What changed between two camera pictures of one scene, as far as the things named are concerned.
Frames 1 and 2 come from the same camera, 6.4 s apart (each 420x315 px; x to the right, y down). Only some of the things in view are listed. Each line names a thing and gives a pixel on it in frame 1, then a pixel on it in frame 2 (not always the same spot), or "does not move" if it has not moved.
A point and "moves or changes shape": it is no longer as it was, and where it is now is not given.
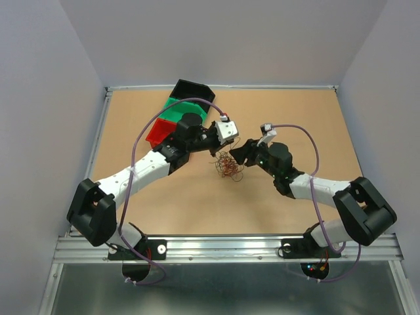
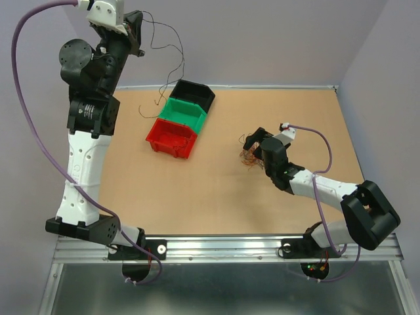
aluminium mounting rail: [223, 249] does not move
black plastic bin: [185, 89] does not move
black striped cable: [226, 167] -> [182, 63]
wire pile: [226, 165] moves or changes shape
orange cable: [230, 167] moves or changes shape
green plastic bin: [176, 112] does not move
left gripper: [217, 147] -> [132, 21]
